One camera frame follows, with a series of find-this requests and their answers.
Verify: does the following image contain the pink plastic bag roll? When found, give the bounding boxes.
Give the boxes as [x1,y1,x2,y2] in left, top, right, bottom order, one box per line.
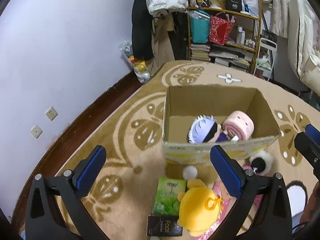
[197,181,236,240]

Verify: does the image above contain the yellow plush toy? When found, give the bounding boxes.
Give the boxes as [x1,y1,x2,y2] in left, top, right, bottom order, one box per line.
[177,165,223,237]

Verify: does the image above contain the green tissue pack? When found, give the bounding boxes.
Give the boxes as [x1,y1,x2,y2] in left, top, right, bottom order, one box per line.
[152,177,187,216]

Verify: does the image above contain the black Face tissue pack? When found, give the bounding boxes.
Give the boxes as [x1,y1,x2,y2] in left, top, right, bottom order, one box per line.
[146,214,183,237]

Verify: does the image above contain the pink plush bear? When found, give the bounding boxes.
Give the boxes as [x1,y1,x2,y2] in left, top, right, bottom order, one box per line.
[242,165,253,170]

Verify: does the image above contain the black white fluffy plush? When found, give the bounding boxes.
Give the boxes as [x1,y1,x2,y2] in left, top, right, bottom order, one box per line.
[249,150,274,176]

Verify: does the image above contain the cardboard box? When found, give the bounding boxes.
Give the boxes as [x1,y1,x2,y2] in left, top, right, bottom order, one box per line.
[162,85,280,164]

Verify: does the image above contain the pink roll cake plush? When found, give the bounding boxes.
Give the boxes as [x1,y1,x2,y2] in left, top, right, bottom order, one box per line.
[222,111,254,141]

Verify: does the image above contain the white metal rack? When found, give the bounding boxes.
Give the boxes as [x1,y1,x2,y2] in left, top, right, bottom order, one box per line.
[253,37,278,81]

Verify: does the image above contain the white-haired blindfold plush doll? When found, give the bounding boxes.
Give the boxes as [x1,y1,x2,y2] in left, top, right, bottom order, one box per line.
[188,115,229,144]

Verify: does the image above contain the white bedding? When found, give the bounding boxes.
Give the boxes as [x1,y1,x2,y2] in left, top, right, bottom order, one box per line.
[287,0,319,95]

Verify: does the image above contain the wooden shelf unit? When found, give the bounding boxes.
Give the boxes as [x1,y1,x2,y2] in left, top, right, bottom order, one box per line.
[187,0,263,74]

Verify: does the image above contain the red gift bag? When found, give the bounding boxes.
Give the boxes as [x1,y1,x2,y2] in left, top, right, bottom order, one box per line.
[209,12,236,46]

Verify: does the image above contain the stack of books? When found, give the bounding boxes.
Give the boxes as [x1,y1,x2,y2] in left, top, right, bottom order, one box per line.
[190,43,210,62]

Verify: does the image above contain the black box with 40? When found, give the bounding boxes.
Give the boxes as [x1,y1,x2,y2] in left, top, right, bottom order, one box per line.
[226,0,242,12]

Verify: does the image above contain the teal bag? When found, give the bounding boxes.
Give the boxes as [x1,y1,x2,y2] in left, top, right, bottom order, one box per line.
[188,10,210,44]

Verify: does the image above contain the beige hanging coat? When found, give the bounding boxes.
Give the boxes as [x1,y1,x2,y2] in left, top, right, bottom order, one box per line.
[147,14,175,76]

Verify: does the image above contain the clear bag of toys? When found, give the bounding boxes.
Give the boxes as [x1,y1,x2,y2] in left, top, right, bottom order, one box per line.
[120,40,151,83]

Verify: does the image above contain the black hanging coat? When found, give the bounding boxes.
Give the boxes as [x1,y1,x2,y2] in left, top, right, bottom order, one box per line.
[132,0,153,61]

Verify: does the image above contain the lower wall socket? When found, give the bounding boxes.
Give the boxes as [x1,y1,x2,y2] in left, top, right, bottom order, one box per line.
[30,125,43,139]

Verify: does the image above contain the wall socket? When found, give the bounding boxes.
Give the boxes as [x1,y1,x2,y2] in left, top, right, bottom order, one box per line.
[46,107,58,121]
[30,125,43,139]

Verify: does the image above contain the upper wall socket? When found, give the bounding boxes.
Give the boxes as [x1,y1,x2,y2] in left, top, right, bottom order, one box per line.
[46,107,58,121]

